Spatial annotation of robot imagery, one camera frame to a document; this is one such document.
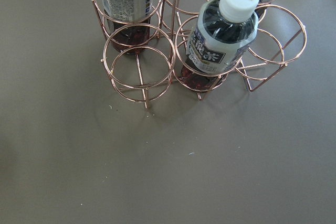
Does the tea bottle front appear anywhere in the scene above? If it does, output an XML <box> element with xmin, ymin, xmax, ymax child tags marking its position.
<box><xmin>181</xmin><ymin>0</ymin><xmax>259</xmax><ymax>90</ymax></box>

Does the tea bottle back left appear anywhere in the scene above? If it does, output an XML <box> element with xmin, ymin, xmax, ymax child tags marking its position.
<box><xmin>102</xmin><ymin>0</ymin><xmax>152</xmax><ymax>52</ymax></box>

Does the copper wire bottle rack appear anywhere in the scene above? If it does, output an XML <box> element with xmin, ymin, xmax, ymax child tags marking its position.
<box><xmin>91</xmin><ymin>0</ymin><xmax>307</xmax><ymax>109</ymax></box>

